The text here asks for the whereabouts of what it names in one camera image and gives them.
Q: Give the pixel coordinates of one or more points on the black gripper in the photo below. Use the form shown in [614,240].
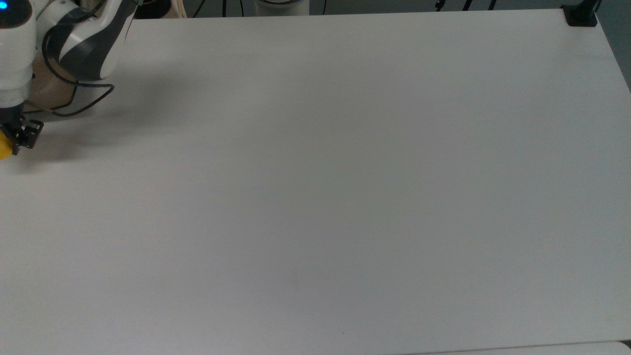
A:
[11,116]

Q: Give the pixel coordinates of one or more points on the black tripod legs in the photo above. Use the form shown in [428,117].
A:
[466,4]

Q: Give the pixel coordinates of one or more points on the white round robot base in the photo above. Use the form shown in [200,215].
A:
[281,5]

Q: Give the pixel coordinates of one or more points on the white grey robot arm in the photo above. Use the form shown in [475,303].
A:
[79,44]

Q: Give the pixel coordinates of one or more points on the yellow potato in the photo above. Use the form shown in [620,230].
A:
[4,148]

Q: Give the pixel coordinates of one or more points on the black corner stand base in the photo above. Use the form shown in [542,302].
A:
[581,15]

